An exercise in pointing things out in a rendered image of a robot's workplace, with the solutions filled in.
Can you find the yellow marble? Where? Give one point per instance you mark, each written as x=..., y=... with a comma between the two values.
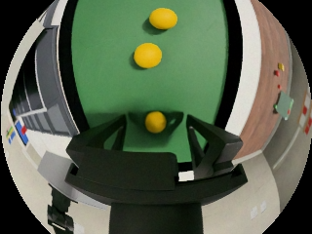
x=147, y=55
x=155, y=122
x=163, y=18

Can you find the green tray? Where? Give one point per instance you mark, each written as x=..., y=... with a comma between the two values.
x=199, y=72

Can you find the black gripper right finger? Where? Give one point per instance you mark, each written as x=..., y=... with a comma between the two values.
x=223, y=145

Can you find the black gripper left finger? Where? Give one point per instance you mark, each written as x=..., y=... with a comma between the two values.
x=95, y=137

